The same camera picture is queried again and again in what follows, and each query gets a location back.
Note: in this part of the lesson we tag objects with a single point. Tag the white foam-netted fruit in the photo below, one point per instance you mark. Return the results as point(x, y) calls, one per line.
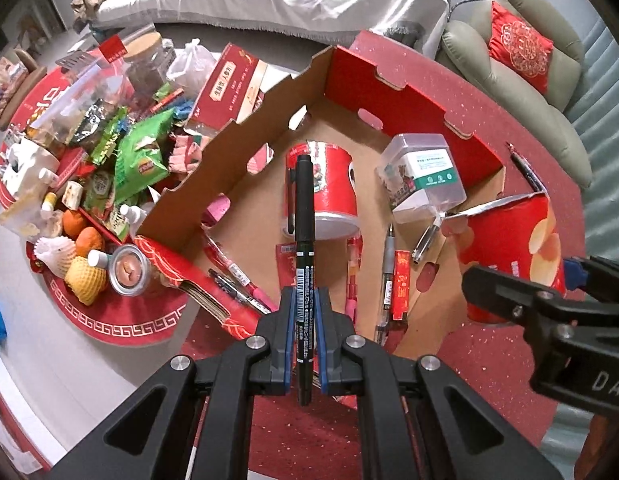
point(54, 255)

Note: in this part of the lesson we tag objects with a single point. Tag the round tin with clear lid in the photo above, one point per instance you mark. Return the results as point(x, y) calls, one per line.
point(129, 267)

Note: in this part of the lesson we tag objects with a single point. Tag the red and white carton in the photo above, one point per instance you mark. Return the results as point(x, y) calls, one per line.
point(229, 90)

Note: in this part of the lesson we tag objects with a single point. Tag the white blanket covered sofa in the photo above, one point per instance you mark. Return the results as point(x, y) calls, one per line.
point(289, 5)

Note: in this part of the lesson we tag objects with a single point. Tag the small red chip can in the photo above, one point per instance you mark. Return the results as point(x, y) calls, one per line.
point(509, 240)

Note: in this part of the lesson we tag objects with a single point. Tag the wooden snack tray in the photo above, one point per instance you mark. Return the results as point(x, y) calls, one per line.
point(9, 82)

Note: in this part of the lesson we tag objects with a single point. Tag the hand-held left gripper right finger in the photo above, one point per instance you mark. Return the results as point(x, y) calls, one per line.
point(323, 340)

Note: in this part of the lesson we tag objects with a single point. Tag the large red snack can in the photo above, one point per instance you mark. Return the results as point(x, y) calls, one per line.
point(334, 185)

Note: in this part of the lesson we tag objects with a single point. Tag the red label card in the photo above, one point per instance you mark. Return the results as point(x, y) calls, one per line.
point(113, 49)

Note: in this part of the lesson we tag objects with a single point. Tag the red cardboard tray box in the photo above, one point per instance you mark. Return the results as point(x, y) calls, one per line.
point(334, 125)

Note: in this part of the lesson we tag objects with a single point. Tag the red gel pen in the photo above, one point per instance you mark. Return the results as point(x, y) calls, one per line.
point(229, 265)
point(352, 280)

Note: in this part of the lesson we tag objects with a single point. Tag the yellow foam-netted fruit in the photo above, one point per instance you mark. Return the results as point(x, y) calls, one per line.
point(84, 277)

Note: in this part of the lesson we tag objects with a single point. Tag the white cat figurine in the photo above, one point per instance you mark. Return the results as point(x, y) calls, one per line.
point(24, 160)

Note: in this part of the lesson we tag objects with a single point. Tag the clear plastic snack bag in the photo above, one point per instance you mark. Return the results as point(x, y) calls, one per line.
point(69, 105)

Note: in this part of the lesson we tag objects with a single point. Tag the white plastic bag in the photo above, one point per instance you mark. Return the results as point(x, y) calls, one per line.
point(189, 62)

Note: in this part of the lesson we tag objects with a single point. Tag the grey-green leather armchair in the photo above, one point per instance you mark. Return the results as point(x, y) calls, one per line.
point(469, 50)

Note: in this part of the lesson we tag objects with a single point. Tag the green snack bag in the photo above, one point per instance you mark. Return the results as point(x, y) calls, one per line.
point(142, 155)

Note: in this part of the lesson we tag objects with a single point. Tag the glass jar with wooden lid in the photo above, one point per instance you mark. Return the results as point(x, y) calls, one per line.
point(144, 67)

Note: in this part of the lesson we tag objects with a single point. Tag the red rectangular card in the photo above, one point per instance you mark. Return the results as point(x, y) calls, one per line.
point(284, 265)

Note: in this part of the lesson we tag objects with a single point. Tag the clear plastic container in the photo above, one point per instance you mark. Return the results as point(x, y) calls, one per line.
point(419, 170)

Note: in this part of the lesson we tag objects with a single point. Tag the pink striped snack packet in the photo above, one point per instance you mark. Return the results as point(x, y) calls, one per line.
point(184, 155)

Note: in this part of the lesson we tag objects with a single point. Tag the orange fruit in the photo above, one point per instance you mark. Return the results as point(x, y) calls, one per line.
point(72, 221)
point(92, 243)

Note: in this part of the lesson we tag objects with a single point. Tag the black marker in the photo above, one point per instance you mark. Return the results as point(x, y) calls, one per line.
point(304, 220)

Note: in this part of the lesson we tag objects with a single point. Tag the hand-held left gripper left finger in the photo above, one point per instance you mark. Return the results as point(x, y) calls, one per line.
point(289, 332)

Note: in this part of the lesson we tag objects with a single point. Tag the small white bottle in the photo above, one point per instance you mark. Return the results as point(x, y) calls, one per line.
point(132, 215)
point(97, 259)

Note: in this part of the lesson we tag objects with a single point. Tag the dark marker pens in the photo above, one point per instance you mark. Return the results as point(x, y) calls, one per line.
point(527, 170)

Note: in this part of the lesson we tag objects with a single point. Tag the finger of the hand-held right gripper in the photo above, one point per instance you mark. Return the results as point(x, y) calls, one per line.
point(574, 272)
point(499, 290)

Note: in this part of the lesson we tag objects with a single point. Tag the silver metal pen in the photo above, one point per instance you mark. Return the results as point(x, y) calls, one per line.
point(424, 242)

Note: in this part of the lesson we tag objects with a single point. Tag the red patterned cushion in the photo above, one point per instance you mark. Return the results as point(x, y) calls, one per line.
point(519, 45)

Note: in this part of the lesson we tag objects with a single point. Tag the teal ribbed curtain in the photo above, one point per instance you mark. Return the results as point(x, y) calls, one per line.
point(604, 110)

